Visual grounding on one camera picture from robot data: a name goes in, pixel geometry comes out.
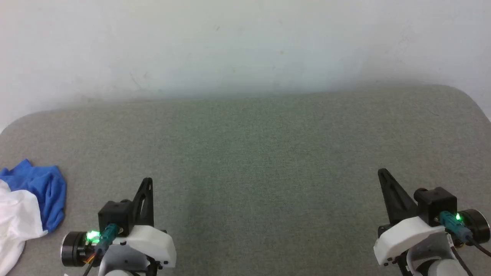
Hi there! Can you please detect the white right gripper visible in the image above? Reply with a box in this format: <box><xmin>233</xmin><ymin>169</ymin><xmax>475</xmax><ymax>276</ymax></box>
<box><xmin>374</xmin><ymin>168</ymin><xmax>448</xmax><ymax>266</ymax></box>

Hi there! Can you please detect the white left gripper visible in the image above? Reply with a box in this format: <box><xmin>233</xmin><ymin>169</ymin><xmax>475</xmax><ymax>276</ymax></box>
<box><xmin>109</xmin><ymin>177</ymin><xmax>177</xmax><ymax>268</ymax></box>

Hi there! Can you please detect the white and blue shirt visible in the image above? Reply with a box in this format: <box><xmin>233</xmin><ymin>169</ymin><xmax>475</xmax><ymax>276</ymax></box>
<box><xmin>0</xmin><ymin>159</ymin><xmax>68</xmax><ymax>276</ymax></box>

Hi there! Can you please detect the grey fabric sofa cushion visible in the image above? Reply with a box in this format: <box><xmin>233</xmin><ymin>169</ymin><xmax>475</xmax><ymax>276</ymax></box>
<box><xmin>0</xmin><ymin>84</ymin><xmax>491</xmax><ymax>276</ymax></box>

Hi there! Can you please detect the teal-plug left camera cable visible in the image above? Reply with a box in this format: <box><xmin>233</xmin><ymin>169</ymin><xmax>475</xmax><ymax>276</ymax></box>
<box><xmin>82</xmin><ymin>223</ymin><xmax>120</xmax><ymax>276</ymax></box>

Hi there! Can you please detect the teal-plug camera cable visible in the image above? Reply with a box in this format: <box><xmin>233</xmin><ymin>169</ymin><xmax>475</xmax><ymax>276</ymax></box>
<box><xmin>82</xmin><ymin>223</ymin><xmax>120</xmax><ymax>276</ymax></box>
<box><xmin>438</xmin><ymin>210</ymin><xmax>491</xmax><ymax>258</ymax></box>

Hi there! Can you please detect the teal-plug right camera cable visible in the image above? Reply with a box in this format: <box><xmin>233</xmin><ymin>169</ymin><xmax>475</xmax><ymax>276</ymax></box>
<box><xmin>438</xmin><ymin>210</ymin><xmax>491</xmax><ymax>258</ymax></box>

